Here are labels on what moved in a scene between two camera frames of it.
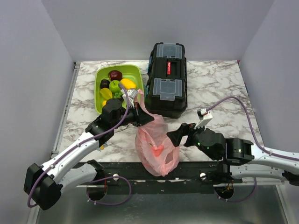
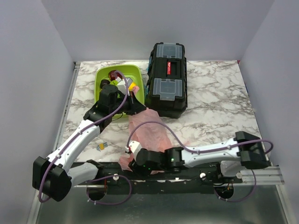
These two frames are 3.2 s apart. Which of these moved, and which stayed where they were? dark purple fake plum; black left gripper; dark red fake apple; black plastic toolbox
Moved: black left gripper
Stayed: dark red fake apple; dark purple fake plum; black plastic toolbox
